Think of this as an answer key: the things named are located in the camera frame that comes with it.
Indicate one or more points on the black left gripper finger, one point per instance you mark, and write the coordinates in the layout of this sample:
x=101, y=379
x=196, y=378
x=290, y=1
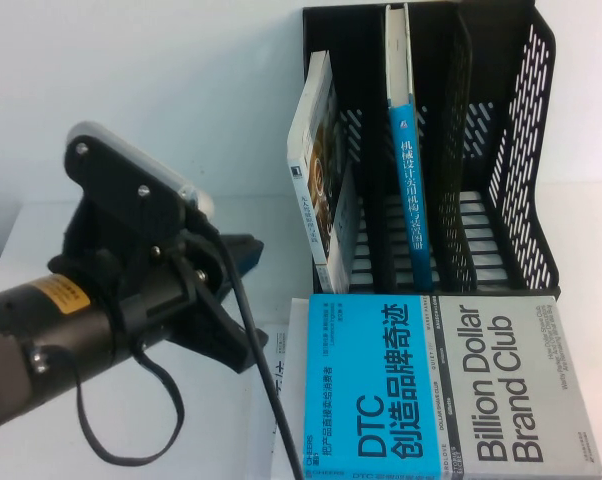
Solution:
x=243, y=255
x=226, y=340

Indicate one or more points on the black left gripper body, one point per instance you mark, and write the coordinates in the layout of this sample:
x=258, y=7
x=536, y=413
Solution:
x=151, y=295

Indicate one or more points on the yellow and blue mechanisms book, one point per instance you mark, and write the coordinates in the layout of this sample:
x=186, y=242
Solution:
x=413, y=200

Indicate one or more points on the white book with black text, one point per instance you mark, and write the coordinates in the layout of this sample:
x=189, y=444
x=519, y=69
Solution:
x=276, y=385

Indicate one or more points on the plain white book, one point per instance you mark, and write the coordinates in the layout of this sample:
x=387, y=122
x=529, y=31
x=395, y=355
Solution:
x=298, y=320

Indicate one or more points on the white book with gear cover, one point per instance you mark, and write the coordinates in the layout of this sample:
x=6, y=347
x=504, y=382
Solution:
x=313, y=150

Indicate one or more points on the blue and grey DTC book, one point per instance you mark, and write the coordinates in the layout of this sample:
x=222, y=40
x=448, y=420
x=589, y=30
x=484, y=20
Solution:
x=381, y=390

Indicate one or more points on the black plastic book stand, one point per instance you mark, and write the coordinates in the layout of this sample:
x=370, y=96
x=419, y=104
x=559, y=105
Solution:
x=521, y=150

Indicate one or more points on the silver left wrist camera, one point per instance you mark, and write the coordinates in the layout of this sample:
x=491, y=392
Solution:
x=198, y=200

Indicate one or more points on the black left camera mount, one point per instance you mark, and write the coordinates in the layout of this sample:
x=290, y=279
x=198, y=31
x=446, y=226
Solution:
x=116, y=170

